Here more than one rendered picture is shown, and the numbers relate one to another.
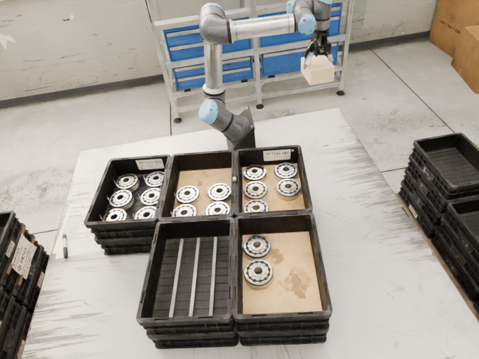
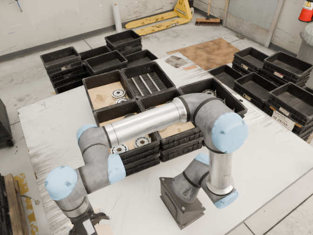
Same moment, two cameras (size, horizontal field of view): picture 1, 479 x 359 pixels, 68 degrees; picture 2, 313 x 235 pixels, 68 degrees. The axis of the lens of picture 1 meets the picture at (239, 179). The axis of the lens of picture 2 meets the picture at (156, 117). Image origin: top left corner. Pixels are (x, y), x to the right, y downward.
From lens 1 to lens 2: 2.03 m
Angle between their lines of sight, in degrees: 88
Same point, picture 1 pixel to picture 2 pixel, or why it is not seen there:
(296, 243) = not seen: hidden behind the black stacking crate
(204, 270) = (145, 92)
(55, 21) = not seen: outside the picture
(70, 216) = (254, 111)
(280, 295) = (107, 93)
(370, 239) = (64, 149)
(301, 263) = (99, 106)
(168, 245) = not seen: hidden behind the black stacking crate
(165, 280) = (160, 85)
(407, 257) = (44, 145)
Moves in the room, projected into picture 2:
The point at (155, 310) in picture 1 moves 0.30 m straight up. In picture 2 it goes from (157, 76) to (155, 42)
